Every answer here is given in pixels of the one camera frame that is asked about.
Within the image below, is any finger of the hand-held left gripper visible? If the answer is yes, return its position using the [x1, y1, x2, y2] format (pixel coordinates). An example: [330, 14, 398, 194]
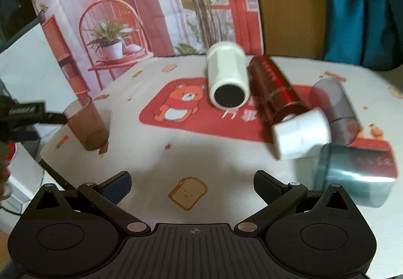
[40, 112, 69, 125]

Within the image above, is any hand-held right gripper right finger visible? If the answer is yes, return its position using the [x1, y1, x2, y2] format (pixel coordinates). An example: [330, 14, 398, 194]
[234, 170, 363, 234]

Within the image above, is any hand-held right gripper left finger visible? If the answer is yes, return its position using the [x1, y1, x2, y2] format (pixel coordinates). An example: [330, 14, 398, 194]
[20, 170, 152, 235]

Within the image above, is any brown transparent cup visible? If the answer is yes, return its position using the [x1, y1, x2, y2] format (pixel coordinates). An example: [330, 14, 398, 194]
[62, 97, 109, 151]

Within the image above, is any short white cup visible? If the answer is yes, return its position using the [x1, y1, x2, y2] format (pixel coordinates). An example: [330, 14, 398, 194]
[271, 107, 332, 161]

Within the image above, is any teal transparent cup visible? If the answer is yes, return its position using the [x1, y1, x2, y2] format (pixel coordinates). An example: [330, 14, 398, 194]
[314, 143, 398, 209]

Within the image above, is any grey transparent cup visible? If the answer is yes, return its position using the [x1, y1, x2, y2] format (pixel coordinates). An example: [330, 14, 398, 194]
[309, 78, 361, 146]

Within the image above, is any tall white cup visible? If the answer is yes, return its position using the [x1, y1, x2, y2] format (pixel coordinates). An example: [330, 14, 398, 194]
[206, 41, 250, 110]

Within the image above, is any printed tablecloth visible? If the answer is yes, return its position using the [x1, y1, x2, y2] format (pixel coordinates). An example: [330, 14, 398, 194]
[38, 53, 403, 279]

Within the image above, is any dark red bottle white cap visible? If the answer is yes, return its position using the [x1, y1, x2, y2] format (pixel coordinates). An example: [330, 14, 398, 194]
[247, 55, 312, 129]

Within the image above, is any printed backdrop cloth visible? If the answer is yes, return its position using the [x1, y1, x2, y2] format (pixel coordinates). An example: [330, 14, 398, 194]
[19, 0, 269, 101]

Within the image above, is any teal curtain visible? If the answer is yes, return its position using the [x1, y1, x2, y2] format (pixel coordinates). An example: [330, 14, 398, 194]
[322, 0, 403, 71]

